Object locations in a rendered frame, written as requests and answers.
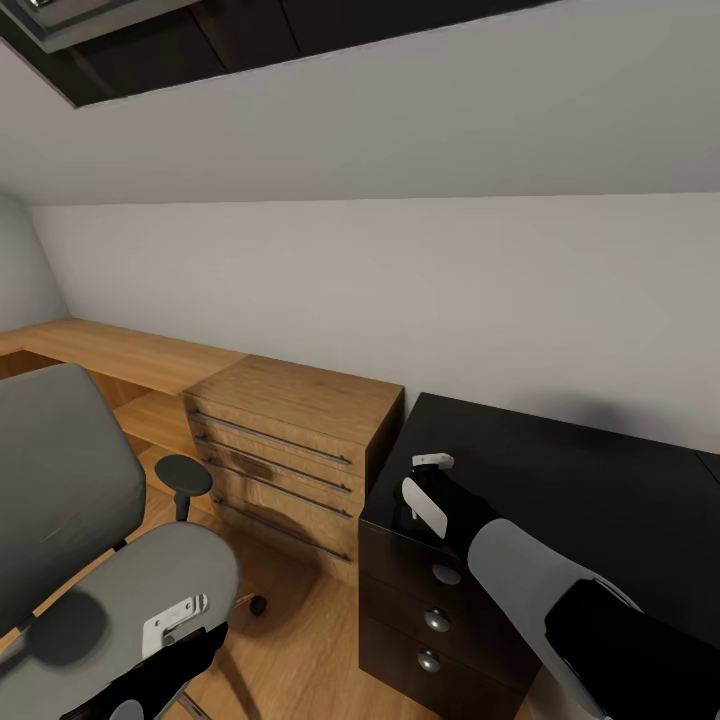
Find swivel chair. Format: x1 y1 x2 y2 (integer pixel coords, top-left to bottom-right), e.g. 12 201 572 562
0 363 267 720

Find desktop computer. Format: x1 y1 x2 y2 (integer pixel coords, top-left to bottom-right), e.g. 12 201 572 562
526 665 597 720

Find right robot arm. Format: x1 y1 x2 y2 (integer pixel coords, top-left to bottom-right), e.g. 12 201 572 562
393 453 720 720

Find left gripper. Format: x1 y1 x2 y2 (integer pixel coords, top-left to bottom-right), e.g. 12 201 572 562
133 621 228 711

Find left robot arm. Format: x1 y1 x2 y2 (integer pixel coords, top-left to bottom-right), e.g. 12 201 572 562
60 594 228 720

